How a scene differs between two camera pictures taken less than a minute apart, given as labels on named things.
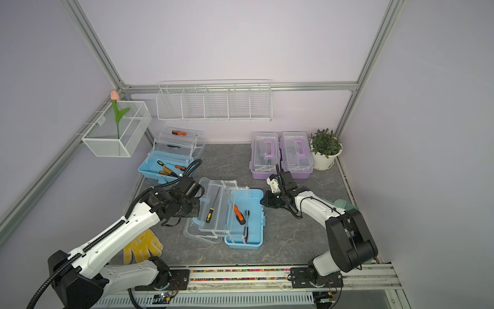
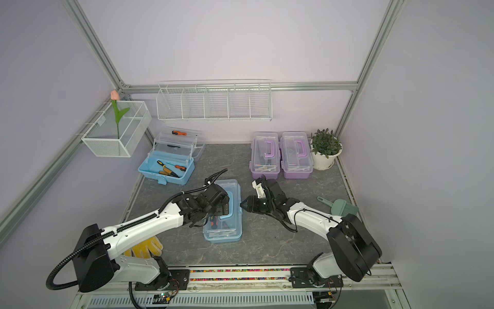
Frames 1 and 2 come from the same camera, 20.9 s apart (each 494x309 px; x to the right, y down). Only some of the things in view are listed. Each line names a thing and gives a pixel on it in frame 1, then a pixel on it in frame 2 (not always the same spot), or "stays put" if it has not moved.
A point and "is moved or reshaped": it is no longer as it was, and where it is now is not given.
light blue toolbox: [229, 212] is moved or reshaped
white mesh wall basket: [118, 130] stays put
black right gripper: [266, 200] → [250, 204]
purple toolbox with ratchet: [265, 154] stays put
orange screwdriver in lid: [177, 132] stays put
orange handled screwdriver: [178, 167] stays put
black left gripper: [195, 211] → [220, 210]
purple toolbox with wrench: [295, 154] stays put
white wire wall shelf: [250, 100] stays put
